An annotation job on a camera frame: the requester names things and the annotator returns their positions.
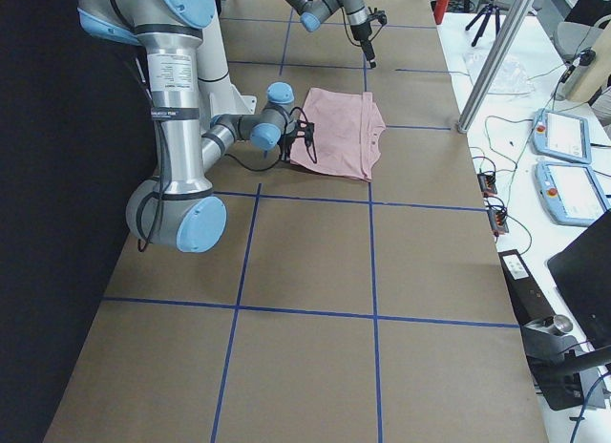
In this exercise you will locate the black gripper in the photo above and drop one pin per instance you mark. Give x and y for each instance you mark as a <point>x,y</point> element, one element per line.
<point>286,145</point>
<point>361,33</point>

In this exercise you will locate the pink Snoopy t-shirt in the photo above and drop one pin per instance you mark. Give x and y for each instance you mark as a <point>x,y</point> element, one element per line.
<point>347,128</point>

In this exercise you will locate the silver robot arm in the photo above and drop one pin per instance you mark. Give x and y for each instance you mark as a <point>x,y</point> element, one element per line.
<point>197,114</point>
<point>313,13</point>

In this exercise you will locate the red cylinder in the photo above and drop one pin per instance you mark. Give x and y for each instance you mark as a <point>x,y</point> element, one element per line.
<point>439,10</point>

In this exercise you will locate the black tripod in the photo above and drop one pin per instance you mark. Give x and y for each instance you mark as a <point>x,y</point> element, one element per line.
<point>490,10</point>

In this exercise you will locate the clear plastic bag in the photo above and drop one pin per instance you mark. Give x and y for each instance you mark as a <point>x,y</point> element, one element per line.
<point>510,79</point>

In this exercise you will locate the orange circuit board upper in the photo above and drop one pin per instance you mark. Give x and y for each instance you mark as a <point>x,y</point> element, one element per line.
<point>486,182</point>

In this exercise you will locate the orange circuit board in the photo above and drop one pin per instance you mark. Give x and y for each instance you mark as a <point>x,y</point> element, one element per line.
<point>486,182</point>
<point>497,217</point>

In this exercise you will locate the brown paper table cover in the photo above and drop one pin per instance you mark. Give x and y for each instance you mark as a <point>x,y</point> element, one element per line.
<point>331,310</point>

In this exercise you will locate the upper teach pendant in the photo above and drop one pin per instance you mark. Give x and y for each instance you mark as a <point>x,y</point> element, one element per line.
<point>562,136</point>

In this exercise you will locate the teach pendant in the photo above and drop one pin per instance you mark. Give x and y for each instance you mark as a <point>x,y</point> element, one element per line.
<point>570,192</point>
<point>562,136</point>

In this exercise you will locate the orange circuit board lower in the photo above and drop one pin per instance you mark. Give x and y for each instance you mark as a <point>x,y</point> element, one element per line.
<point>497,217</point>

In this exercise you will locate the lower teach pendant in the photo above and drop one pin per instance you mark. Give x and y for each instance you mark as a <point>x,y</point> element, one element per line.
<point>570,192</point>

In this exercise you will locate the black box device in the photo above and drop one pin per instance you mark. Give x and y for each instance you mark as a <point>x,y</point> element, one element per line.
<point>528,300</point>

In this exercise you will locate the black monitor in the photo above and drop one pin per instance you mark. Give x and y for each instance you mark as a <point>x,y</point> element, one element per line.
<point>581,272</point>

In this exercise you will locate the metal knob stand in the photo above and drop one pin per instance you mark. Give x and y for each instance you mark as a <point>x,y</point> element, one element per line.
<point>545,338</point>

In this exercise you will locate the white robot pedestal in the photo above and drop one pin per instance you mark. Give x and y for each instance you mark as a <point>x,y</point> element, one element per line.
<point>217,95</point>

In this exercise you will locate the aluminium frame post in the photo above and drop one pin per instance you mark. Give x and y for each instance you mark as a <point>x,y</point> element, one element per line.
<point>493,61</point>

